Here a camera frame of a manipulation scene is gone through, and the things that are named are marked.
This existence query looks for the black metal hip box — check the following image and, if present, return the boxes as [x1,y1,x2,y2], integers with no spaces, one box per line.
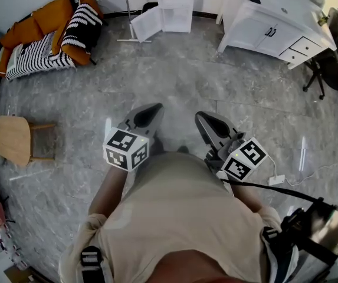
[280,198,338,266]

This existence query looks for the thin striped cushion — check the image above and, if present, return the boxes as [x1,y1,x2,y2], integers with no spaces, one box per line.
[5,31,77,81]

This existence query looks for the black office chair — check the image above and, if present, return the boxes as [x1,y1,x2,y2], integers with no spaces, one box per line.
[302,6,338,101]

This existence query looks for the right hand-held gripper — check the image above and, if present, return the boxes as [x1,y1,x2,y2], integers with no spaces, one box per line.
[194,111,268,182]

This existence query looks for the black harness strap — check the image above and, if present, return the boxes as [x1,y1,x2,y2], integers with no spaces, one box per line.
[80,245,104,283]
[262,226,282,242]

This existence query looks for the black white wavy blanket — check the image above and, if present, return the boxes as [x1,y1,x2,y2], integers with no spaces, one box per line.
[61,0,103,60]

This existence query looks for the white power strip with cable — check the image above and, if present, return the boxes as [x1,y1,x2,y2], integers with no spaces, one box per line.
[265,153,338,187]

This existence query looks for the person's left forearm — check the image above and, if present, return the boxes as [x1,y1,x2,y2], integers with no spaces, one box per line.
[88,166,128,218]

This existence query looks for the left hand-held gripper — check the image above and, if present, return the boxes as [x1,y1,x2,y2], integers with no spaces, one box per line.
[103,103,165,173]

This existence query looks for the white vanity cabinet with sink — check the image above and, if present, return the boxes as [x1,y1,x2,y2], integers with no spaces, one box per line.
[216,0,338,70]

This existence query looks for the cardboard box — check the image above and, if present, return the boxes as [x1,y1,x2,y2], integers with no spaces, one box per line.
[4,265,37,283]

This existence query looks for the metal pole flat mop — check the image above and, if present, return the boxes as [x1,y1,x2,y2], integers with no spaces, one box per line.
[117,0,152,44]

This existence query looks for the thick black cable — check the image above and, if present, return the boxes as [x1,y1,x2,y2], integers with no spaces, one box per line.
[221,178,324,203]

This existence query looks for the dark waste bin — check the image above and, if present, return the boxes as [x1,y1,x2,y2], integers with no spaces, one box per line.
[141,1,159,15]

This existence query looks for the wooden side table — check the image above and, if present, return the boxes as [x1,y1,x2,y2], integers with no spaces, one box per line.
[0,115,57,167]

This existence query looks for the orange sofa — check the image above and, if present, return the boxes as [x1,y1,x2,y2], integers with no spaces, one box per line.
[0,0,104,81]

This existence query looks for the person's right forearm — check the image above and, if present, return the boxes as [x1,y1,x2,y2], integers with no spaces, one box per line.
[230,181,265,213]

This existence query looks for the person's chin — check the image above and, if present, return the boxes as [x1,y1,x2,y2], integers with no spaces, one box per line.
[153,248,234,283]

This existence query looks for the person's beige shirt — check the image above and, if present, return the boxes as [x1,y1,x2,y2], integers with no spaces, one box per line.
[58,152,299,283]

